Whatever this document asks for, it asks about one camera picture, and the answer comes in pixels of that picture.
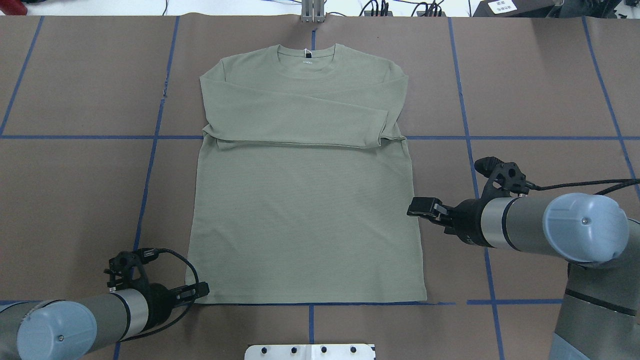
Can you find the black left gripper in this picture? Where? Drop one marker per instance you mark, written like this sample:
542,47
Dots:
159,299

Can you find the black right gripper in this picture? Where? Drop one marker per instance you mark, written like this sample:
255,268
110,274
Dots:
467,218

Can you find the sage green long-sleeve shirt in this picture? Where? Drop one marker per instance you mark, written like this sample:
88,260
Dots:
304,180

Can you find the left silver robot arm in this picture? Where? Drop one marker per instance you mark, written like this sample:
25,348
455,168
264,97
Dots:
132,309

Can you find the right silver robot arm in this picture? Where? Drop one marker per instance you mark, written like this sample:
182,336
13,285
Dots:
591,232

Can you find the dark box with label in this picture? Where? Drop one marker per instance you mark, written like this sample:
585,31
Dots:
516,8

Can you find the red object at corner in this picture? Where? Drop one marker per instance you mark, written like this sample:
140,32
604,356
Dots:
13,8

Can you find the white metal bracket plate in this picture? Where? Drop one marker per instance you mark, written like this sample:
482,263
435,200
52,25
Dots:
347,351

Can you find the aluminium extrusion post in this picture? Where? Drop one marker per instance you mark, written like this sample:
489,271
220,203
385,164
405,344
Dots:
313,11

